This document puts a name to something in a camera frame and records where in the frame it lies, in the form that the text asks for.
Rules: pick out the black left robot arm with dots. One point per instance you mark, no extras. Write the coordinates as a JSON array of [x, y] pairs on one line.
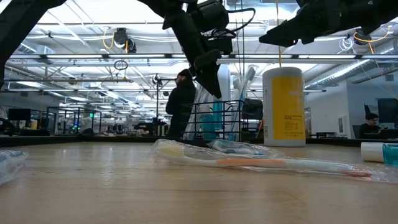
[[18, 25]]

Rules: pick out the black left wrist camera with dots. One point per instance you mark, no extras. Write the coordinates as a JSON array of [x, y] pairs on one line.
[[222, 42]]

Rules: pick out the black metal frame station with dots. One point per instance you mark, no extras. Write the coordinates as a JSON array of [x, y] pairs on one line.
[[62, 108], [157, 109]]

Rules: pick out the long ceiling light strip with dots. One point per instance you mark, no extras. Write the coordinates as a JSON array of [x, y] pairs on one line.
[[93, 56]]

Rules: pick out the dark monitor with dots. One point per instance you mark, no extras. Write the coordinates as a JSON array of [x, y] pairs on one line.
[[388, 110], [18, 114], [253, 109]]

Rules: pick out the person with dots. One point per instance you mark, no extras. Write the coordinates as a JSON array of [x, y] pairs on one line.
[[180, 105], [370, 128]]

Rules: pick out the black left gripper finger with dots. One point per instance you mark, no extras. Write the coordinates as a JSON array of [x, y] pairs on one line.
[[213, 82]]

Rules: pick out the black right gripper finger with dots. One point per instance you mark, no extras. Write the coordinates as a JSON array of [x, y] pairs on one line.
[[286, 34]]

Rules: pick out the teal bottle white cap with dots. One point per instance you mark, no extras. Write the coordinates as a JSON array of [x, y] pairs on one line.
[[371, 152]]

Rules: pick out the orange white toothbrush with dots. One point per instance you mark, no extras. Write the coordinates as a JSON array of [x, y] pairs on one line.
[[248, 162]]

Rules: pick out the white canister yellow label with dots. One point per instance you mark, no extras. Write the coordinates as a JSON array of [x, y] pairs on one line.
[[284, 109]]

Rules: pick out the white dark-blue toothbrush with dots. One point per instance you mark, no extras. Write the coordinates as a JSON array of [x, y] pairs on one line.
[[194, 118]]

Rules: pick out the purple white toothbrush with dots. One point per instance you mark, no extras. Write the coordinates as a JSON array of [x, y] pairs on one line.
[[239, 147]]

